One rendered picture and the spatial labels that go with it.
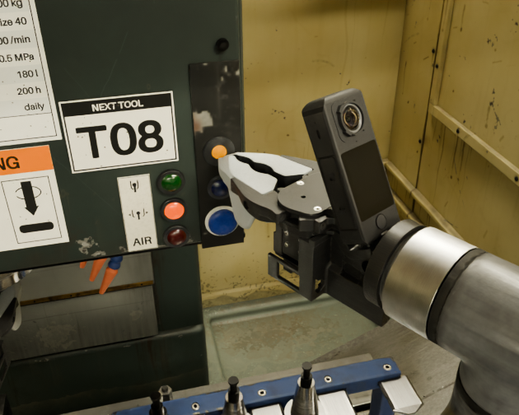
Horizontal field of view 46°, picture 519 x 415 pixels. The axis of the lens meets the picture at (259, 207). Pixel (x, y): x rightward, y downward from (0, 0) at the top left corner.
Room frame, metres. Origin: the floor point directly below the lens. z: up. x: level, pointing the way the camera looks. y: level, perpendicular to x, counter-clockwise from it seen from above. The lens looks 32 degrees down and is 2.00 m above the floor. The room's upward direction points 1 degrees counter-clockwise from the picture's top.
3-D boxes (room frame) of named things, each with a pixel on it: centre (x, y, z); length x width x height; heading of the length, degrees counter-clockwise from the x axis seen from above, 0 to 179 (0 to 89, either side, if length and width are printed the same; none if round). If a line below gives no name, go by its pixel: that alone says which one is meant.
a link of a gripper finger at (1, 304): (0.63, 0.34, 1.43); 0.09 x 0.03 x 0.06; 169
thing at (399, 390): (0.66, -0.23, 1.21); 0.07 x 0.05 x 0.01; 14
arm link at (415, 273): (0.35, -0.13, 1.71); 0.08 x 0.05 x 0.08; 134
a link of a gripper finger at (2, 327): (0.58, 0.34, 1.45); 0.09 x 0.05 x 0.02; 169
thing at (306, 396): (0.62, -0.07, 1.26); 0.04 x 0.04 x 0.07
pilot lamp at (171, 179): (0.51, 0.08, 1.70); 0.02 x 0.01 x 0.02; 104
